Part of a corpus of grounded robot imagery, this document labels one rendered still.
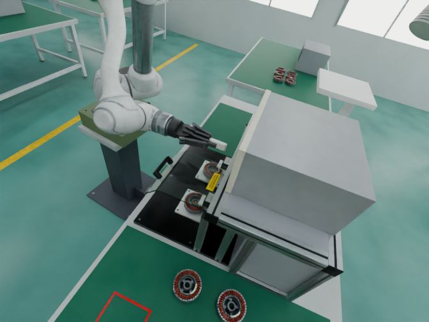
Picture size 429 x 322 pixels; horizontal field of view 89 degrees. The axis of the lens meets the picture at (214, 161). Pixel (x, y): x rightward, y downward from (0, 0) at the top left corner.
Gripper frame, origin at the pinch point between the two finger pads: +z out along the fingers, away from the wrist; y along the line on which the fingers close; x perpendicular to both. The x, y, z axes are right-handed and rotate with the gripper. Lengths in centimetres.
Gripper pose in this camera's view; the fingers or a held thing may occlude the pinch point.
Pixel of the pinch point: (217, 144)
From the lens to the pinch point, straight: 83.8
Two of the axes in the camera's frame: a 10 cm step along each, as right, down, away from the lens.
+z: 9.2, 3.7, -1.4
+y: -3.5, 6.3, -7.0
